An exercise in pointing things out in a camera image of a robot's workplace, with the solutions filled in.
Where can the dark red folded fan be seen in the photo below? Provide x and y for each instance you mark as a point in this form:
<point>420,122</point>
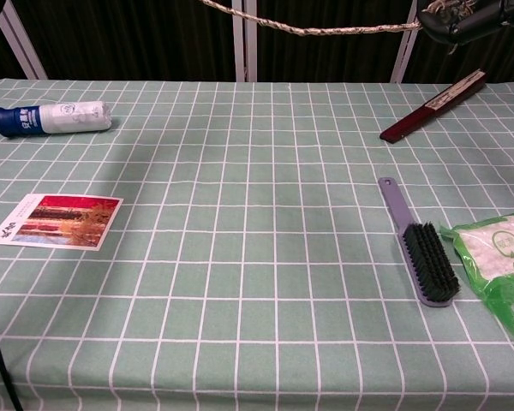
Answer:
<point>428,109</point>

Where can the black pleated curtain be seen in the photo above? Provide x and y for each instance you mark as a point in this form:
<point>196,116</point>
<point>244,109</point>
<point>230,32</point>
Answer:
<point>133,43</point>

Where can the white frame pole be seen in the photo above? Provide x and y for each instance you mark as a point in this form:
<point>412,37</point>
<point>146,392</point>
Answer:
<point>19,38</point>
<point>244,51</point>
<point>404,55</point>

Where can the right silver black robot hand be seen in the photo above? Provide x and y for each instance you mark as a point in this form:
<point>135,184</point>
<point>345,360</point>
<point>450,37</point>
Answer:
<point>467,21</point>

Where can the green plastic bag white contents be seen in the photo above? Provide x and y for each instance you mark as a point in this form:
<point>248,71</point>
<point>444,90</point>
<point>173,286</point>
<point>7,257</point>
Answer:
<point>492,257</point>

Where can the purple brush with black bristles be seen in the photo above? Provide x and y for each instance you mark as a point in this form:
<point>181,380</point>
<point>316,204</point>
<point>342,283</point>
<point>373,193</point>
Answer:
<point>430,261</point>

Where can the white bottle with blue cap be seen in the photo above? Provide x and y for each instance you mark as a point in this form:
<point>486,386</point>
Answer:
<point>64,117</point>

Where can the red landscape postcard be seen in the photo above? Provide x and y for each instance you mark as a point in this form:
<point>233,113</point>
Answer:
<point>60,222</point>

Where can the green checked tablecloth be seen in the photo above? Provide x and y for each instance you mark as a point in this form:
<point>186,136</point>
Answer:
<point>257,265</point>

